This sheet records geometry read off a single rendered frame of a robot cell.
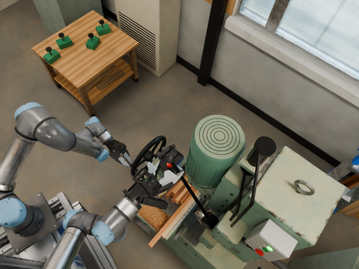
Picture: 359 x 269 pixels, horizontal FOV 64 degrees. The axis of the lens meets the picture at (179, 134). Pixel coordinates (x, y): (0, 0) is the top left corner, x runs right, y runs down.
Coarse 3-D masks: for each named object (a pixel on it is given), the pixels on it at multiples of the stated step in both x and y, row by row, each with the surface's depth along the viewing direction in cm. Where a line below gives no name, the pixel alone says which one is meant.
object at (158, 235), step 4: (196, 192) 142; (188, 196) 141; (188, 200) 140; (184, 204) 139; (180, 208) 138; (176, 212) 137; (172, 216) 136; (176, 216) 136; (168, 220) 135; (172, 220) 135; (168, 224) 134; (164, 228) 133; (160, 232) 132; (156, 236) 131; (160, 236) 133; (152, 240) 130; (156, 240) 130; (152, 244) 130
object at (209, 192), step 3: (189, 180) 134; (189, 183) 137; (195, 186) 134; (198, 189) 135; (201, 189) 132; (204, 189) 130; (207, 189) 130; (210, 189) 130; (213, 189) 130; (201, 192) 134; (204, 192) 132; (207, 192) 129; (210, 192) 129; (213, 192) 129; (210, 195) 129; (207, 198) 134
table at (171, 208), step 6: (186, 156) 155; (162, 198) 144; (168, 204) 142; (174, 204) 143; (168, 210) 141; (174, 210) 141; (192, 210) 145; (138, 216) 139; (144, 222) 140; (168, 240) 139
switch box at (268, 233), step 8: (264, 224) 84; (272, 224) 84; (256, 232) 87; (264, 232) 83; (272, 232) 83; (280, 232) 83; (248, 240) 92; (256, 240) 87; (264, 240) 82; (272, 240) 82; (280, 240) 82; (288, 240) 82; (296, 240) 82; (256, 248) 92; (272, 248) 82; (280, 248) 81; (288, 248) 81; (264, 256) 92; (272, 256) 87; (280, 256) 82; (288, 256) 80
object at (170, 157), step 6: (168, 156) 96; (168, 162) 97; (174, 162) 99; (174, 168) 100; (186, 186) 105; (192, 192) 107; (198, 204) 111; (204, 210) 114; (204, 216) 118; (210, 216) 116; (204, 222) 116; (210, 222) 115; (216, 222) 117; (210, 228) 116
